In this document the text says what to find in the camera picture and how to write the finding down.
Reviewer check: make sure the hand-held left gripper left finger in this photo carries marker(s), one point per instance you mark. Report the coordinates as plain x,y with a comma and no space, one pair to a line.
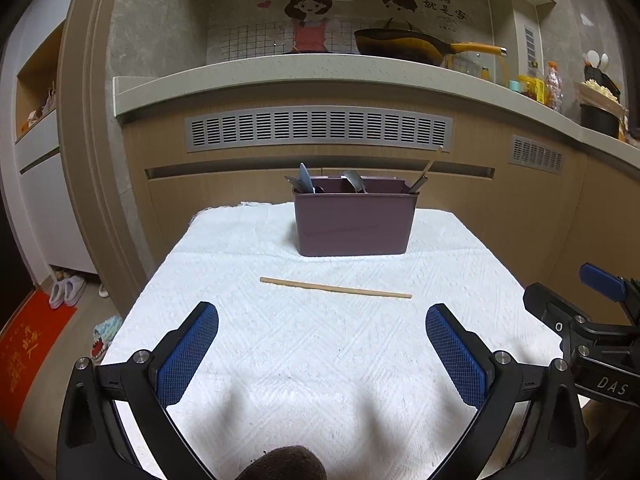
187,355

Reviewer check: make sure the red floor mat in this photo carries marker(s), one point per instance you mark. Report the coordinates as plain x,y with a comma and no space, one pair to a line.
35,340

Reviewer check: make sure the dark brown fuzzy object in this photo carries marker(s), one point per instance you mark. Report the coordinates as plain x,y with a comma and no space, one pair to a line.
285,465

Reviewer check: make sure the wooden chopstick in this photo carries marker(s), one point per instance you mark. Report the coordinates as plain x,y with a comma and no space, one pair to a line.
335,288
427,170

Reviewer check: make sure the white bottle with teal cap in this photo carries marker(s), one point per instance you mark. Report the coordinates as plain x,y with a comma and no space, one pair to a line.
515,85

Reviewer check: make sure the cartoon wall sticker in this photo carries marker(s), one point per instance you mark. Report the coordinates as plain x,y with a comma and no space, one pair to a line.
240,35

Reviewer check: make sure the purple utensil holder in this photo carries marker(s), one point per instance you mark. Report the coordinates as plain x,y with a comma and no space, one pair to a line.
355,225

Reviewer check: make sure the black countertop utensil caddy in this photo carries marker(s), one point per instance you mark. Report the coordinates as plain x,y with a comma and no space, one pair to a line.
597,72

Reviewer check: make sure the grey wall socket panel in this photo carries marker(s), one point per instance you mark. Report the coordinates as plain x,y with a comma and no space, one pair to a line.
531,42

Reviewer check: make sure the white shelf cabinet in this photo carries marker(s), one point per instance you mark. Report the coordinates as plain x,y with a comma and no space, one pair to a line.
45,185

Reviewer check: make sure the yellow oil bottle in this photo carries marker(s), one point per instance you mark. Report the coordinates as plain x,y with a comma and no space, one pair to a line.
534,87

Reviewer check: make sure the metal spoon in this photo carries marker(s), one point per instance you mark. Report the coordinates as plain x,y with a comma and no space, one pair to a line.
354,180

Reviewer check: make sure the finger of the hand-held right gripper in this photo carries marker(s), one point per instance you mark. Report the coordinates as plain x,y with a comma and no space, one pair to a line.
547,305
600,277

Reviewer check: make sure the small grey vent grille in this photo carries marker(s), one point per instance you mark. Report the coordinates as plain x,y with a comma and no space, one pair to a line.
535,154

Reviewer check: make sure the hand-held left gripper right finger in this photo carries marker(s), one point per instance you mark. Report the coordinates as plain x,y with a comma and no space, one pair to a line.
455,355

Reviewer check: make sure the grey metal utensil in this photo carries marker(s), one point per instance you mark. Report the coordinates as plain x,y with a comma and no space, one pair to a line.
292,182

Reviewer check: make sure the grey slipper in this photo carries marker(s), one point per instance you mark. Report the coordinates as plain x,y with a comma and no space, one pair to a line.
76,287
59,295

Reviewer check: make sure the black pot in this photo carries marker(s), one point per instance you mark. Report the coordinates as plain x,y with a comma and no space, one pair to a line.
600,120

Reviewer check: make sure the white textured cloth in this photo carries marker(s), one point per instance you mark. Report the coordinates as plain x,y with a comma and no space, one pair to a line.
320,360

